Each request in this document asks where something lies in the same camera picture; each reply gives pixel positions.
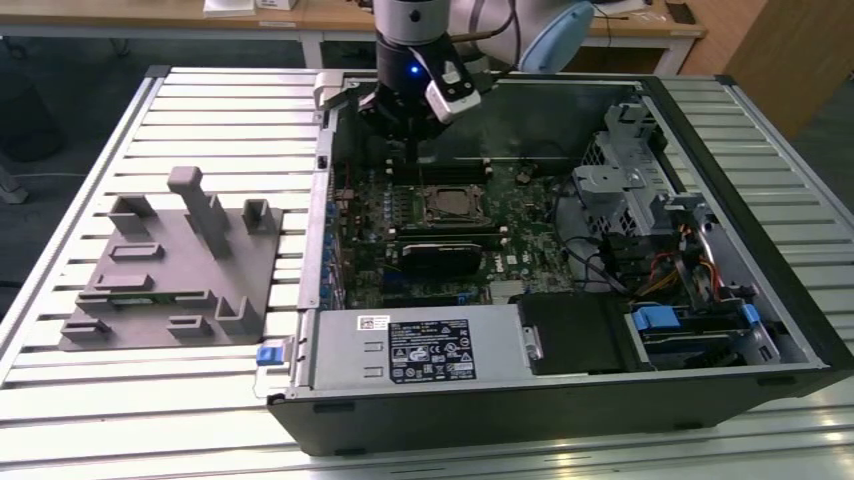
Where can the grey parts rack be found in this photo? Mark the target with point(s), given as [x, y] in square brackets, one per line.
[173, 250]

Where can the metal disk bay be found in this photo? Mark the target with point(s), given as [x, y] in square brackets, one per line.
[761, 350]

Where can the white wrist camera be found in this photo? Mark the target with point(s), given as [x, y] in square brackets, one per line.
[460, 102]

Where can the perforated metal drive cage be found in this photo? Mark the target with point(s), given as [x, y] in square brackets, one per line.
[600, 185]

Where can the grey power supply unit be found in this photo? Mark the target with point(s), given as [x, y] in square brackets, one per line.
[347, 350]

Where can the green motherboard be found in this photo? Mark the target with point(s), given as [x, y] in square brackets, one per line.
[534, 250]

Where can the small blue bay clip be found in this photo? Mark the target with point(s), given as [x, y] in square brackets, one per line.
[750, 315]

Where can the small white box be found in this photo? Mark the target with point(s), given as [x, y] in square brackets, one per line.
[276, 4]

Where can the grey metal leg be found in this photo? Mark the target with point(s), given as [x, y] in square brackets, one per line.
[9, 190]

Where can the large white box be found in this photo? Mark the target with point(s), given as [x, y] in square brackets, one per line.
[229, 7]

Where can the hard disk in blue carrier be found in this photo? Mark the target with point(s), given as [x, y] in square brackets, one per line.
[654, 320]

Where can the small silver chipset heatsink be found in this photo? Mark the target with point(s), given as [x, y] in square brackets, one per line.
[508, 291]

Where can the wooden desk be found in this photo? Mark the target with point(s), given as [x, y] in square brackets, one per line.
[133, 20]

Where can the CPU socket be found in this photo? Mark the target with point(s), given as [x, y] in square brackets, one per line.
[420, 207]

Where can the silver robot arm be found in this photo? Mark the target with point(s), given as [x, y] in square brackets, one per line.
[414, 20]

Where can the black graphics card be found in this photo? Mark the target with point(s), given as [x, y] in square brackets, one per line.
[440, 257]

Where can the blue case latch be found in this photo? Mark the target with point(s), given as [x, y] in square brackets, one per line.
[268, 355]

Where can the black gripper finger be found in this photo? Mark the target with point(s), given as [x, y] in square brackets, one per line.
[383, 117]
[427, 131]

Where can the silver CPU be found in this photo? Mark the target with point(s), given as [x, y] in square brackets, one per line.
[452, 204]

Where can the small black device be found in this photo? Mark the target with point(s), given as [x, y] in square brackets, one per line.
[680, 12]

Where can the black RAM slot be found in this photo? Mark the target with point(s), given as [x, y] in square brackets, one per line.
[447, 236]
[447, 229]
[454, 162]
[454, 176]

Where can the black plastic shroud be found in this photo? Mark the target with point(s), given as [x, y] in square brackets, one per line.
[574, 330]

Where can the black open PC case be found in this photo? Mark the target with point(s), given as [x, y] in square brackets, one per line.
[534, 420]

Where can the wooden cabinet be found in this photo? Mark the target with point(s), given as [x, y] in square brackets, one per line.
[787, 60]

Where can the green RAM stick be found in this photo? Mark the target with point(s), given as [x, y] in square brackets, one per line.
[156, 298]

